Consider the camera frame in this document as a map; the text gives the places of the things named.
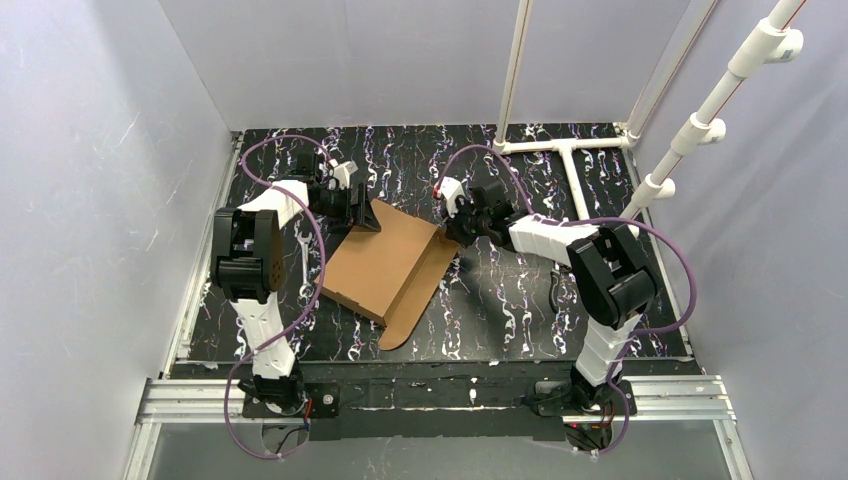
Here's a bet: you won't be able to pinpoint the brown cardboard box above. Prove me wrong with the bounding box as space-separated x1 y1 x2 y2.
322 199 460 351

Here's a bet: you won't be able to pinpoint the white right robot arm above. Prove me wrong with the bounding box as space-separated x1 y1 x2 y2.
434 177 662 388

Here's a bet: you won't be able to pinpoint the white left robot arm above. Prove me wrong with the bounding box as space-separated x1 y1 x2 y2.
210 154 381 380

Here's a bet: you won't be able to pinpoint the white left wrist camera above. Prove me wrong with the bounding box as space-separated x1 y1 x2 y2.
331 161 358 190

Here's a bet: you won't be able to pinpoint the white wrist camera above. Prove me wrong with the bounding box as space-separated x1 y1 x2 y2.
434 177 465 217
331 161 358 190

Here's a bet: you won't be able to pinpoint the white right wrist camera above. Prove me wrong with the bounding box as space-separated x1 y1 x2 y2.
434 177 465 217

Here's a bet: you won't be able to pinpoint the white PVC pipe frame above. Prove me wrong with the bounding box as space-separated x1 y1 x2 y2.
493 0 720 220

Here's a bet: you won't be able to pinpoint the black handled pliers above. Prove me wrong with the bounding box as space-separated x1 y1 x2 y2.
548 262 590 318

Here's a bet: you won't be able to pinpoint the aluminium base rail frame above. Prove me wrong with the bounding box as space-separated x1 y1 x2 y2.
136 360 736 444

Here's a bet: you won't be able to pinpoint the white PVC camera pole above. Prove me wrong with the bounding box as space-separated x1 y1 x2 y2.
621 0 805 219

